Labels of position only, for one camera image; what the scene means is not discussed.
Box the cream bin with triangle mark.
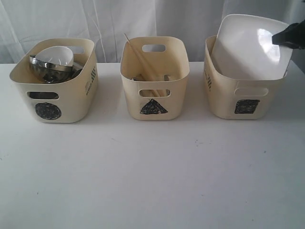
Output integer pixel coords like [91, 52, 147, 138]
[120, 36, 190, 120]

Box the large white plate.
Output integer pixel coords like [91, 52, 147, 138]
[211, 14, 292, 80]

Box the white curtain backdrop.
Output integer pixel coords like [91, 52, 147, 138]
[0, 0, 305, 63]

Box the stainless steel bowl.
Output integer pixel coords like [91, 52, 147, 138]
[29, 55, 73, 83]

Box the white plastic bowl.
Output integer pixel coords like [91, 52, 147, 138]
[35, 46, 73, 67]

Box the cream bin with square mark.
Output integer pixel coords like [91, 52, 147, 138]
[203, 35, 287, 120]

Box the cream bin with circle mark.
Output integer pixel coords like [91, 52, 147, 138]
[10, 38, 98, 123]

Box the wooden chopstick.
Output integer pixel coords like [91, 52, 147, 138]
[140, 59, 167, 97]
[124, 33, 153, 82]

